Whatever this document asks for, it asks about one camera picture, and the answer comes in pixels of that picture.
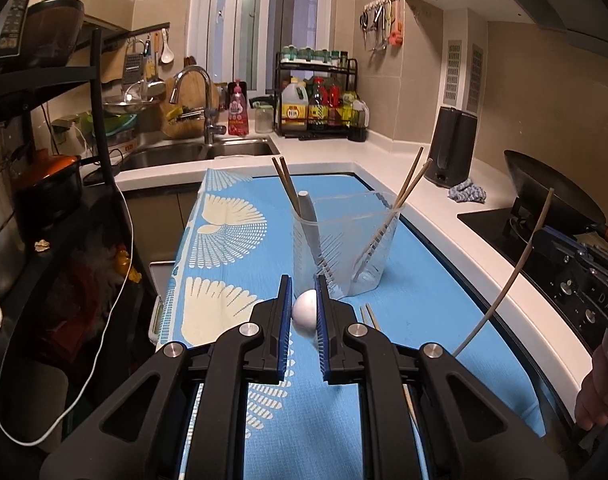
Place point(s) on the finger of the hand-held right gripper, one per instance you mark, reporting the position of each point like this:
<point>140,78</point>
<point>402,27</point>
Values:
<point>556,247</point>

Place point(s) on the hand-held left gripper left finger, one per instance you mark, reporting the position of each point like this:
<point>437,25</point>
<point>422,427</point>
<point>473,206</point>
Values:
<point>284,330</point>

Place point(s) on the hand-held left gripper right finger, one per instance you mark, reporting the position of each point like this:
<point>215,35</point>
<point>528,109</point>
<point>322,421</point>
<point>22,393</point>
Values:
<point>323,330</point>

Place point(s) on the clear plastic utensil container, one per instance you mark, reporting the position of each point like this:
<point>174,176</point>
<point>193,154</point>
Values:
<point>349,240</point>

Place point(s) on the person's right hand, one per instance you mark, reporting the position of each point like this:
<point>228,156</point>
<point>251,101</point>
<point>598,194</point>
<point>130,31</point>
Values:
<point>604,390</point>

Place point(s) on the black wok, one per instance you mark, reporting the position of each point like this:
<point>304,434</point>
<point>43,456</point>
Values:
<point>549,185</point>

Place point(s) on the black gas stove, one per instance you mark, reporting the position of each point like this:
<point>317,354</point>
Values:
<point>489,225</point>

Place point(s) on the blue patterned tablecloth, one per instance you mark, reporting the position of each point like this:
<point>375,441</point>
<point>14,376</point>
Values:
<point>244,260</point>

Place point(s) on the blue checked rag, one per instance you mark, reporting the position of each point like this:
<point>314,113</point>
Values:
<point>466,191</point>

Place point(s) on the dark grey electric kettle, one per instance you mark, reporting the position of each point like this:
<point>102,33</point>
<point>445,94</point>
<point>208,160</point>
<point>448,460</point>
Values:
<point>451,145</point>

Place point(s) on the yellow plastic toy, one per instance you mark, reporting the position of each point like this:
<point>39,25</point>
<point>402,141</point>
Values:
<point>126,262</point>

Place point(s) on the metal vent grille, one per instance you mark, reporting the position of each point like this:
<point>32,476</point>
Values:
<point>453,70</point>

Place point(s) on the stainless steel sink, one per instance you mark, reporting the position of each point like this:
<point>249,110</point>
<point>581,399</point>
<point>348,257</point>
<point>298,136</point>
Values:
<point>173,155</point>

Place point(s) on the dark glass oil dispenser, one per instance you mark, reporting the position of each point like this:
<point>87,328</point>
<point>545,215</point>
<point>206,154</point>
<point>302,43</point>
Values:
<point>358,122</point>

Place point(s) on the glass jar green lid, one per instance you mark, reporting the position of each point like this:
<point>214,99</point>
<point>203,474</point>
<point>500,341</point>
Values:
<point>264,119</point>

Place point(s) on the yellow cooking oil bottle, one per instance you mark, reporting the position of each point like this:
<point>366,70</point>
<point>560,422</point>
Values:
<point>295,107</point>

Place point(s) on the chrome faucet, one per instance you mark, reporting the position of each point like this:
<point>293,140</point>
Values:
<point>208,120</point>

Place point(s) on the wooden cutting board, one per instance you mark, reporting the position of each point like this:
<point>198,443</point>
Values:
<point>188,127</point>

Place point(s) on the red dish soap bottle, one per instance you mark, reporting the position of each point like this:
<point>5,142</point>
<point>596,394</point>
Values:
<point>237,110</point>

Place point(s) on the dark soy sauce bottle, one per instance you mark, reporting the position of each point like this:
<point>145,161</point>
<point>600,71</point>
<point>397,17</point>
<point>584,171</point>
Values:
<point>318,105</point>

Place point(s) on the yellow sponge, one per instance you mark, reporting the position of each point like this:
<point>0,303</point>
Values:
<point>172,113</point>

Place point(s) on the black spice rack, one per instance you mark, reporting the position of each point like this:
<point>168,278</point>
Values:
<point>316,67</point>

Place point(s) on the hanging orange brush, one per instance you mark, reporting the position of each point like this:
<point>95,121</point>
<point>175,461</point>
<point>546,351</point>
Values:
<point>396,35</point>

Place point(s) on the green plastic basin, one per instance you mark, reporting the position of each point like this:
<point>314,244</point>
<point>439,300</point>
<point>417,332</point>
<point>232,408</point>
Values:
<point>111,124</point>

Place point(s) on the hanging metal ladle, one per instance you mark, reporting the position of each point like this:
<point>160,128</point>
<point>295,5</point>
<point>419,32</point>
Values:
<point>154,89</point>

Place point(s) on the metal mixing bowl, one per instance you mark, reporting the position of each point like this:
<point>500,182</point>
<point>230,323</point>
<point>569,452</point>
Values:
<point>126,106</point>

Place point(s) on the orange black pot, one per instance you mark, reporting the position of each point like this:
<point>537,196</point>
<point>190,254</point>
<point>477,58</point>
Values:
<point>48,185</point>

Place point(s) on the row of spice jars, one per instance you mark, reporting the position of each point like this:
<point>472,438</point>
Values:
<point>314,54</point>

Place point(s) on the hanging metal tongs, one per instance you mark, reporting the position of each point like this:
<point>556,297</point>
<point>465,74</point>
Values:
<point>380,30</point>

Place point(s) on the hanging kitchen scissors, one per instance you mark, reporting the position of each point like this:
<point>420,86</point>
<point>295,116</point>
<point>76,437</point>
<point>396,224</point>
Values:
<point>365,20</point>

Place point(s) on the hanging white spoon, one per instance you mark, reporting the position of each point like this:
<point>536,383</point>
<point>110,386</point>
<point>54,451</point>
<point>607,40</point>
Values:
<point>166,54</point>

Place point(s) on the window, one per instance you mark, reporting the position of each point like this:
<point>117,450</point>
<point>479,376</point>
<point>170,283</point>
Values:
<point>274,20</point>

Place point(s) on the black shelf rack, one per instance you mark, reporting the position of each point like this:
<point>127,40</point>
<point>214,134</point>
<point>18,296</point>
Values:
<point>43,74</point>

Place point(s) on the dark brown appliance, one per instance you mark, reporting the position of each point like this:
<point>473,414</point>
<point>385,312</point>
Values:
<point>53,30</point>

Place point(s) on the wall outlet with plug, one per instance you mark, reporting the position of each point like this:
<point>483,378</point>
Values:
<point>66,127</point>

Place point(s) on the white hook rail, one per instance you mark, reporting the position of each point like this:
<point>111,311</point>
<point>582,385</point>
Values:
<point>384,0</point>

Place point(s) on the black hanging rail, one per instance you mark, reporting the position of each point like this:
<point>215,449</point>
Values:
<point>133,31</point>

